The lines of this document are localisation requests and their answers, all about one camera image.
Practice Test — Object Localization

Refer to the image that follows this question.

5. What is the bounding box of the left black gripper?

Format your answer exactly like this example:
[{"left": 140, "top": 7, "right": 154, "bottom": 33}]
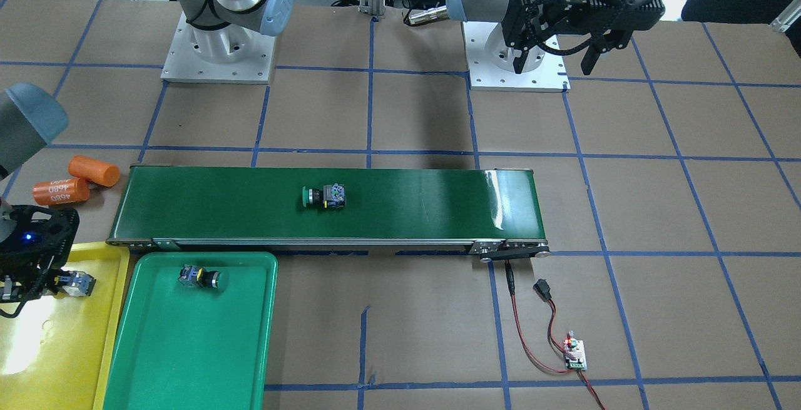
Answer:
[{"left": 503, "top": 0, "right": 666, "bottom": 76}]

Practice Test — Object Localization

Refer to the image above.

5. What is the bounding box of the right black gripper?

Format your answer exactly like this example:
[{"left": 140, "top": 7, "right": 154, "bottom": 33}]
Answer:
[{"left": 1, "top": 205, "right": 80, "bottom": 319}]

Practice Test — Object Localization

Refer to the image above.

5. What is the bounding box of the yellow push button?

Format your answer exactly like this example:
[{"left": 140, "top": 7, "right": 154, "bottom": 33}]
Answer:
[{"left": 56, "top": 270, "right": 96, "bottom": 298}]

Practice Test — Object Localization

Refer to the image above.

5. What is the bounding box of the orange cylinder labelled 4680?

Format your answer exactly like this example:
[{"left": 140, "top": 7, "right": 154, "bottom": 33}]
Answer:
[{"left": 32, "top": 177, "right": 91, "bottom": 207}]

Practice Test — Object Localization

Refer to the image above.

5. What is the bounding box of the plain orange cylinder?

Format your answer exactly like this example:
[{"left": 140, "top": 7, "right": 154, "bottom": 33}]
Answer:
[{"left": 68, "top": 155, "right": 121, "bottom": 187}]

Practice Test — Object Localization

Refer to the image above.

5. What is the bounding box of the green push button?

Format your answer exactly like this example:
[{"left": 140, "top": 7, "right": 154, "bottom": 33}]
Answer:
[
  {"left": 177, "top": 264, "right": 223, "bottom": 289},
  {"left": 301, "top": 183, "right": 347, "bottom": 208}
]

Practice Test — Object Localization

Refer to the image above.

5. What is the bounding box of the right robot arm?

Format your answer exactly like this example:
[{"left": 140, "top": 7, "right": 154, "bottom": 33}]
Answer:
[{"left": 2, "top": 0, "right": 294, "bottom": 319}]

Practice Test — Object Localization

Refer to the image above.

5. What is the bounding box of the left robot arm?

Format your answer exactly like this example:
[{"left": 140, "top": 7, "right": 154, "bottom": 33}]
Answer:
[{"left": 446, "top": 0, "right": 666, "bottom": 75}]

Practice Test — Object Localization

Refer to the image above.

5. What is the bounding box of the yellow plastic tray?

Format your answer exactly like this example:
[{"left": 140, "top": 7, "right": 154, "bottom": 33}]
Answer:
[{"left": 1, "top": 242, "right": 130, "bottom": 409}]

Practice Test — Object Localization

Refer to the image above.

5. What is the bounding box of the green plastic tray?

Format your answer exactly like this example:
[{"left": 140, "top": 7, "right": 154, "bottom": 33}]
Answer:
[{"left": 103, "top": 252, "right": 278, "bottom": 409}]

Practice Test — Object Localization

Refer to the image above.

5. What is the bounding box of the green conveyor belt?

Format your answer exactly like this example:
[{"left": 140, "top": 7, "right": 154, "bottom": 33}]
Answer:
[{"left": 108, "top": 165, "right": 550, "bottom": 262}]

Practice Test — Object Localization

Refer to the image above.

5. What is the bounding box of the small green controller board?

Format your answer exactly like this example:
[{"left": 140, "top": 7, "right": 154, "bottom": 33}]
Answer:
[{"left": 563, "top": 337, "right": 588, "bottom": 372}]

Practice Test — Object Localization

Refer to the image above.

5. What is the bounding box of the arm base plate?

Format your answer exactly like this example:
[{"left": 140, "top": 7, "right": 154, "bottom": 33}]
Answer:
[
  {"left": 462, "top": 21, "right": 570, "bottom": 93},
  {"left": 161, "top": 13, "right": 277, "bottom": 85}
]

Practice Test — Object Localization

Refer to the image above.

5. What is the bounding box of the red black power cable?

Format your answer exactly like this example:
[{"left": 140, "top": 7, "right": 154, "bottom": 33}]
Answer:
[{"left": 504, "top": 260, "right": 606, "bottom": 410}]

